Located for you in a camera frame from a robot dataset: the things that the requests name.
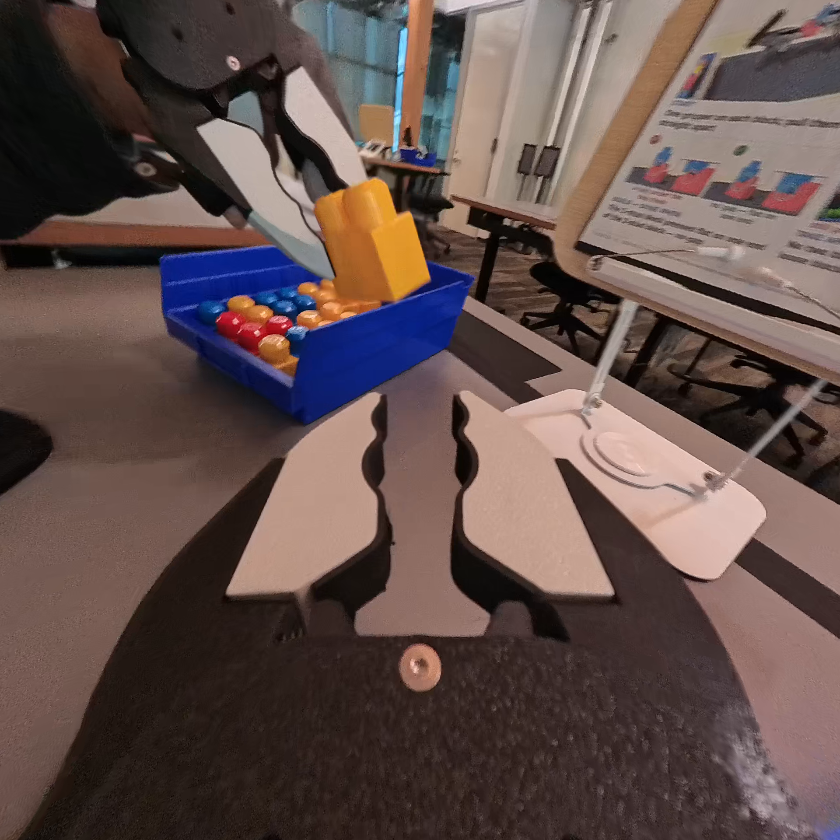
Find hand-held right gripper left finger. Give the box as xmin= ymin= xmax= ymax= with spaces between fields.
xmin=226 ymin=392 xmax=395 ymax=621

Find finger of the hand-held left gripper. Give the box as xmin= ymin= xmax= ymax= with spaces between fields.
xmin=272 ymin=66 xmax=368 ymax=198
xmin=197 ymin=117 xmax=336 ymax=280

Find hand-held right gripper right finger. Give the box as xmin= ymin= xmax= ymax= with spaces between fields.
xmin=451 ymin=390 xmax=616 ymax=608

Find yellow two-stud mega block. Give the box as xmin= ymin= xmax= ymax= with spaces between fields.
xmin=315 ymin=178 xmax=432 ymax=303

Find pile of mega blocks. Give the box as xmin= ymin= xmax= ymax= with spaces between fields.
xmin=197 ymin=279 xmax=382 ymax=376

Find blue bin with block pile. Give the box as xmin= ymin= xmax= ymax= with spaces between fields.
xmin=161 ymin=246 xmax=475 ymax=424

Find person's left forearm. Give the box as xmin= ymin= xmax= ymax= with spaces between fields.
xmin=0 ymin=0 xmax=191 ymax=240

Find far wooden board stand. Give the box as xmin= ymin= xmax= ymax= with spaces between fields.
xmin=359 ymin=104 xmax=395 ymax=155

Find far wooden desk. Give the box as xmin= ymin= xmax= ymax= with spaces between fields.
xmin=357 ymin=154 xmax=450 ymax=217

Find instruction sheet on white stand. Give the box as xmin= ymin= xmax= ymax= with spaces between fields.
xmin=505 ymin=0 xmax=840 ymax=581

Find black office chair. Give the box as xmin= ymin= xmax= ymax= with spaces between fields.
xmin=669 ymin=354 xmax=828 ymax=460
xmin=521 ymin=262 xmax=621 ymax=355
xmin=407 ymin=197 xmax=454 ymax=253

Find white door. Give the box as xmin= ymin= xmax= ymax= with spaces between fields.
xmin=469 ymin=7 xmax=526 ymax=191

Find wooden desk with black legs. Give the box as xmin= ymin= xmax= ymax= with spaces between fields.
xmin=449 ymin=195 xmax=559 ymax=303

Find printed instruction sheet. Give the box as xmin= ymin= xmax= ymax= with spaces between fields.
xmin=577 ymin=0 xmax=840 ymax=329

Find wooden post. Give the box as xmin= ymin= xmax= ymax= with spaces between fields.
xmin=400 ymin=0 xmax=437 ymax=152

